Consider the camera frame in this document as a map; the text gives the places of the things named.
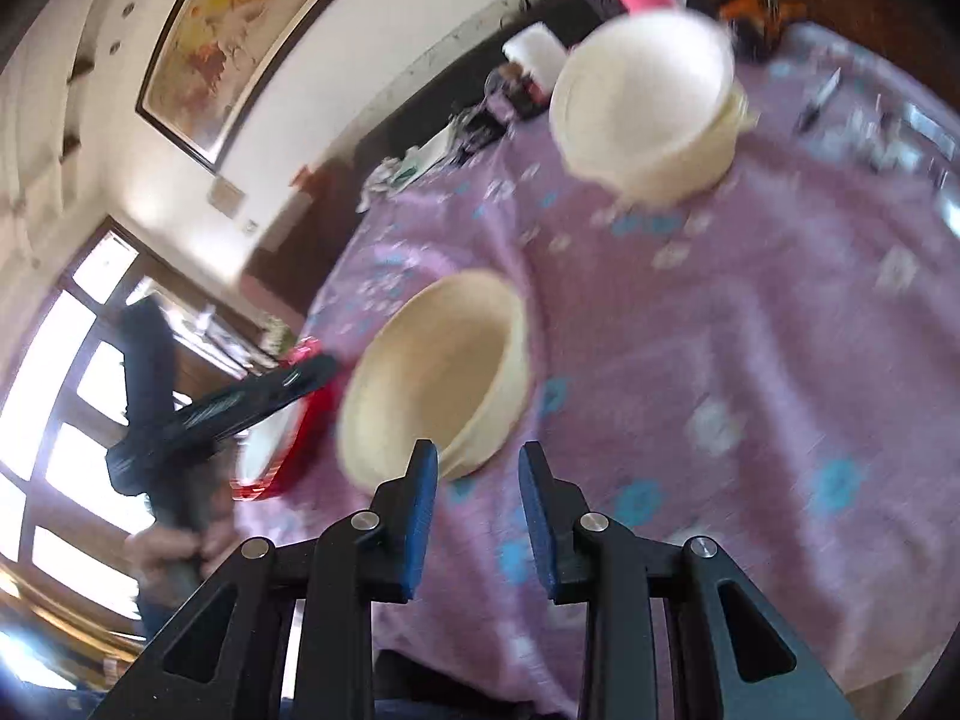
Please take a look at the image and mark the white jar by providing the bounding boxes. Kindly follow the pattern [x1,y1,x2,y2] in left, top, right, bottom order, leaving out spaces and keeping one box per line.
[502,24,565,83]

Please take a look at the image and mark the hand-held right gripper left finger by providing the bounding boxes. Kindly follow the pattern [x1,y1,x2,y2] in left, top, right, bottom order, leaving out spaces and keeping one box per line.
[94,439,440,720]

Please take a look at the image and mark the cream bowl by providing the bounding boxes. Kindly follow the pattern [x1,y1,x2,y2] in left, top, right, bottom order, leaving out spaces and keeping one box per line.
[336,268,535,490]
[549,9,740,207]

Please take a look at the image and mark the brown armchair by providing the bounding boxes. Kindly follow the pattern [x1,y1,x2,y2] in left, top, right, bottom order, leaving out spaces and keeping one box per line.
[244,165,361,316]

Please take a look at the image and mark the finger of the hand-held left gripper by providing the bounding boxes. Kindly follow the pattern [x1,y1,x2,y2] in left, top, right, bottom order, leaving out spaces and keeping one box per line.
[176,355,338,440]

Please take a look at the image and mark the eyeglasses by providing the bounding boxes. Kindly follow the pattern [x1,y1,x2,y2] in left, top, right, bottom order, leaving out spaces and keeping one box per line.
[847,101,960,188]

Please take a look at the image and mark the pen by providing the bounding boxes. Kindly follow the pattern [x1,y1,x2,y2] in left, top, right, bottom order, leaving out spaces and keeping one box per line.
[796,67,842,132]

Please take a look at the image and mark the white bag with green print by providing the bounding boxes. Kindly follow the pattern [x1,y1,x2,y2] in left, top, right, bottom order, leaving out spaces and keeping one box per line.
[394,120,462,192]

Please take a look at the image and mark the red scalloped plate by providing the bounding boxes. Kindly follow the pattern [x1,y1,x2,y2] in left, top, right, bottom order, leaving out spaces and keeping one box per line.
[231,337,342,503]

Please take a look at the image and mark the black sofa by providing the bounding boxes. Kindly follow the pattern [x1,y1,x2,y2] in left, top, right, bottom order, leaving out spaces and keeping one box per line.
[352,0,623,166]

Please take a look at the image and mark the wooden glass door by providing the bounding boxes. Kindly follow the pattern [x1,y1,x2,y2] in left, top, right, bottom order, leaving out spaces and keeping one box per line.
[0,217,263,691]

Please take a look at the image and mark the framed painting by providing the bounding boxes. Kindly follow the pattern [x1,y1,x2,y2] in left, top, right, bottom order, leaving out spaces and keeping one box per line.
[135,0,395,170]

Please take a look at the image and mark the purple floral tablecloth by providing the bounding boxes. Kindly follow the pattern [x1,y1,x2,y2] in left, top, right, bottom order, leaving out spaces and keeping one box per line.
[232,19,960,717]

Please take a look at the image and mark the person's left hand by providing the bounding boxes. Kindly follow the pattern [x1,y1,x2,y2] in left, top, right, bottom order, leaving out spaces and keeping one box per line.
[124,465,245,605]

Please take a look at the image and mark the stack of white plates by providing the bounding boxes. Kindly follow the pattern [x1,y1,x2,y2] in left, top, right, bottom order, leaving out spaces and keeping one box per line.
[705,79,752,173]

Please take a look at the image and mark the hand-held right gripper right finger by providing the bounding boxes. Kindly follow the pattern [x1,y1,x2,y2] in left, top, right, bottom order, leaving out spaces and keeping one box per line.
[519,441,863,720]

